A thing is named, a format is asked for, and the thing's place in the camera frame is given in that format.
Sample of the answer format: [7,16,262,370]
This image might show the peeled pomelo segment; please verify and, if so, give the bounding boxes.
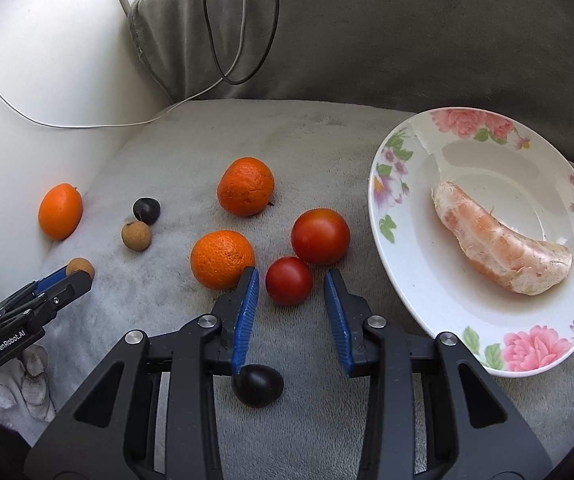
[432,181,573,297]

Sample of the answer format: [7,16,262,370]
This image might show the dark grey sofa backrest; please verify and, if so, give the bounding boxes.
[128,0,574,181]

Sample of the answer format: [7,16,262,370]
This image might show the dark plum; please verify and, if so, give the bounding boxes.
[133,197,162,225]

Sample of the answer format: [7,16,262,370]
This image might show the small red tomato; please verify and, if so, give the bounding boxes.
[266,256,314,306]

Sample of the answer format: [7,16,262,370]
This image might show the smooth orange kumquat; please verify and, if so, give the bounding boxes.
[38,183,83,241]

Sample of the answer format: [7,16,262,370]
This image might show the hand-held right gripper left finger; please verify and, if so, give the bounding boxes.
[23,266,259,480]

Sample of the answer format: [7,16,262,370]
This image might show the tangerine with stem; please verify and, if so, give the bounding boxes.
[217,157,276,217]

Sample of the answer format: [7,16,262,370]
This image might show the large red tomato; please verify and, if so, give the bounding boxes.
[291,208,352,266]

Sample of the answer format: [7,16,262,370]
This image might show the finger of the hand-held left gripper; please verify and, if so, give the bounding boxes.
[0,273,94,334]
[0,265,76,314]

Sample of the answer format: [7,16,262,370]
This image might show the person's left hand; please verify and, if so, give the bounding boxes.
[0,345,58,424]

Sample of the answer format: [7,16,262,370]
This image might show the dark purple grape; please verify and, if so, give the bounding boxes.
[232,364,284,408]

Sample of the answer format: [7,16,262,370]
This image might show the round tangerine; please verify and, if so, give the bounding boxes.
[190,230,256,291]

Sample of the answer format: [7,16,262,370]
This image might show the white cable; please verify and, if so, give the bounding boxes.
[0,0,250,130]

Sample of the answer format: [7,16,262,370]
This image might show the floral white plate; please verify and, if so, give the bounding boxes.
[368,107,574,379]

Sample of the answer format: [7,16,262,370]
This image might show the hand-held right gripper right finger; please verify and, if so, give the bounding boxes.
[324,268,554,480]

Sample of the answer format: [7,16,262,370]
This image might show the light grey plush blanket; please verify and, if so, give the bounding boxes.
[32,97,574,480]

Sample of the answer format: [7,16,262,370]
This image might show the brown longan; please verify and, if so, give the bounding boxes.
[122,221,152,251]
[66,258,95,281]

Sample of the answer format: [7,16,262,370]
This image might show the black cable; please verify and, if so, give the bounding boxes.
[202,0,283,86]

